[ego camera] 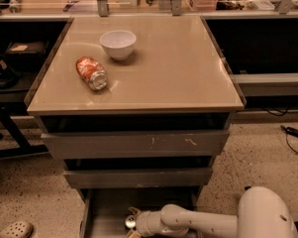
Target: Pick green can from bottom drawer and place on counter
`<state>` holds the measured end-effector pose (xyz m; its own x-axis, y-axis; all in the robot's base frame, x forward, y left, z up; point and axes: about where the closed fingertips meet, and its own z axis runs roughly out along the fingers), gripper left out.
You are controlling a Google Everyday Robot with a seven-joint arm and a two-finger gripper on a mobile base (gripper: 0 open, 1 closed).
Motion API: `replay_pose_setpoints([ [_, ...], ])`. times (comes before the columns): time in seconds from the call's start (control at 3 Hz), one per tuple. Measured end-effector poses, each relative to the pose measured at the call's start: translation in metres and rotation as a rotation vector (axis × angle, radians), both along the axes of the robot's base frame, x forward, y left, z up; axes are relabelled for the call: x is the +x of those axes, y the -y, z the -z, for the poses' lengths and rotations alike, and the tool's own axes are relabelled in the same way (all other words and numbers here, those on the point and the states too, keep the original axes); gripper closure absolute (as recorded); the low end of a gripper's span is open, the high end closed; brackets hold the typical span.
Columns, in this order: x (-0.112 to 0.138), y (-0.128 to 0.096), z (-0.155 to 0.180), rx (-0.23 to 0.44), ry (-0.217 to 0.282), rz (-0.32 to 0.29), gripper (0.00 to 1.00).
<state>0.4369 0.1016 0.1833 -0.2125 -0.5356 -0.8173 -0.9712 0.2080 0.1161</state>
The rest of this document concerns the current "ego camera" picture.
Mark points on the white bowl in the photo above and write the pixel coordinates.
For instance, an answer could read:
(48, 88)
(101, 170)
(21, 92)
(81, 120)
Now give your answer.
(118, 45)

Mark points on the black table leg frame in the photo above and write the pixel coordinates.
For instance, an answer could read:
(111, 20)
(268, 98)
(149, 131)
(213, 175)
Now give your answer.
(25, 148)

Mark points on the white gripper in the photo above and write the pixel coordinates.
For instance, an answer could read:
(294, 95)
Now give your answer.
(143, 220)

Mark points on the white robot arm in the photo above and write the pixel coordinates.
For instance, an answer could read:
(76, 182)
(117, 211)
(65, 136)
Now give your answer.
(262, 213)

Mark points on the bottom grey open drawer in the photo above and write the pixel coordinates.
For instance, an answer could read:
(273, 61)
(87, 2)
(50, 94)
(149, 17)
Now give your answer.
(106, 210)

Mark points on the orange crushed soda can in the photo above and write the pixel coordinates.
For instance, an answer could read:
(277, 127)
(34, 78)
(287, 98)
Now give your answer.
(92, 72)

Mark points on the black box with label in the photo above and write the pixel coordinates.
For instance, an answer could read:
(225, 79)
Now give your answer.
(31, 50)

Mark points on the grey drawer cabinet with counter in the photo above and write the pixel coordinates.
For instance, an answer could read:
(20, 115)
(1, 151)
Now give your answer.
(174, 80)

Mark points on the top grey drawer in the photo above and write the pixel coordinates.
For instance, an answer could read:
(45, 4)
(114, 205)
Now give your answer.
(139, 144)

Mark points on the green soda can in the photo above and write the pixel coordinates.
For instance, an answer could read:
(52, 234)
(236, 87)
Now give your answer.
(130, 222)

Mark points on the middle grey drawer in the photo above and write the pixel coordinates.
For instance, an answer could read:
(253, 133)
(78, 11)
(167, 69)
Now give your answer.
(138, 178)

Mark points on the beige perforated clog shoe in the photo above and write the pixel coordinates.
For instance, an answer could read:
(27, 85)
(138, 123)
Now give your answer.
(18, 229)

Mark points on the black power adapter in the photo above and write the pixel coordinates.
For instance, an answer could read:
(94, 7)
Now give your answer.
(290, 131)

